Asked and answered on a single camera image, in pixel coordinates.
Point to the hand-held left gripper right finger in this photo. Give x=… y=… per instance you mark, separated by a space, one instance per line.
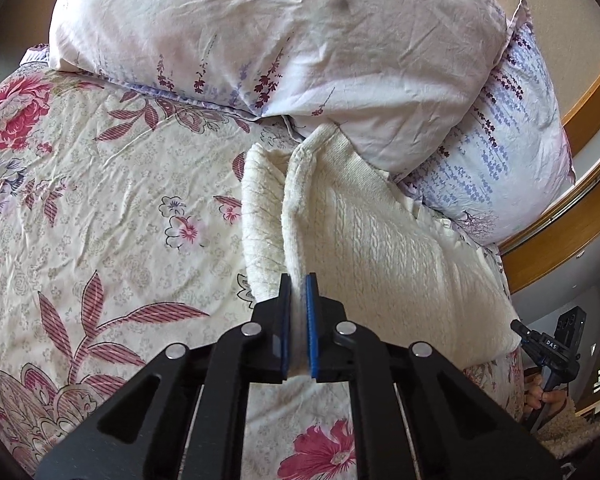
x=311 y=330

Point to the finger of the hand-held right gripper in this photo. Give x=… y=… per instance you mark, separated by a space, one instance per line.
x=521 y=332

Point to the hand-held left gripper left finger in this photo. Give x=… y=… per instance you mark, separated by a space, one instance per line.
x=282 y=330

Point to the person's right forearm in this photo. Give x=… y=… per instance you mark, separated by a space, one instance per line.
x=580 y=430

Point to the person's right hand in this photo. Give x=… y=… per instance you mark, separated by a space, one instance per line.
x=542 y=395

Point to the lavender-print pillow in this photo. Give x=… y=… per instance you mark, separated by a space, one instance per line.
x=510 y=150

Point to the floral bed sheet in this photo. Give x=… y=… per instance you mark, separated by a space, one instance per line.
x=105 y=210

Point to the pale pink flower-print pillow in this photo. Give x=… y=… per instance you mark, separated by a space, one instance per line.
x=280 y=35

